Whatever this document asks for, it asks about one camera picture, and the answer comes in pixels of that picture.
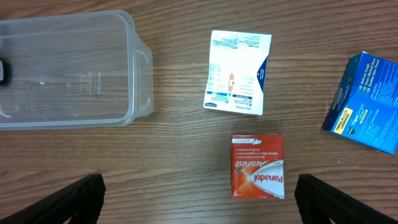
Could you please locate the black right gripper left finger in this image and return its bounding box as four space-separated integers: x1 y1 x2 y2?
1 173 106 224

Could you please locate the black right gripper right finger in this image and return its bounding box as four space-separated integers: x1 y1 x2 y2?
295 174 397 224

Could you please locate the red Panadol box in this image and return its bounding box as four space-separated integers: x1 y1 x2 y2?
231 134 285 200

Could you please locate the blue VapoDrops box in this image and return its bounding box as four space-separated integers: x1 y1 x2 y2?
322 52 397 154

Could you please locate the white bandage box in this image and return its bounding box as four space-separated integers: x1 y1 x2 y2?
203 30 272 116

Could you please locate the clear plastic container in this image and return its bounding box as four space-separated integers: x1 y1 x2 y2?
1 10 154 131

